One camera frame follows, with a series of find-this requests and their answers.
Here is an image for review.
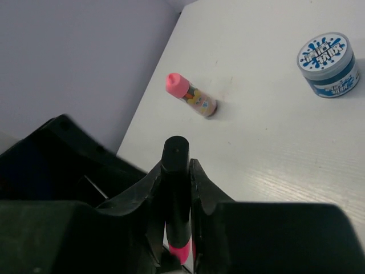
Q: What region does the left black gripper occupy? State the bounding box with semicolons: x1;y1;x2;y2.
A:
1;114;146;207

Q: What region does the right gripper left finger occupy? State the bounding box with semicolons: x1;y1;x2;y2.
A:
1;166;163;273

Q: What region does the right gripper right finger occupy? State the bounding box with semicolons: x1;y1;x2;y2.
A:
190;159;364;273

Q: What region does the pink black highlighter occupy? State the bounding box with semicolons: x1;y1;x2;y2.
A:
161;136;191;264

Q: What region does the pink capped eraser bottle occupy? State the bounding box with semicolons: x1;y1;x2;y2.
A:
165;73;217;118

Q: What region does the blue patterned round jar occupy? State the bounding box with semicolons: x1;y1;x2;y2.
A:
297;32;360;98

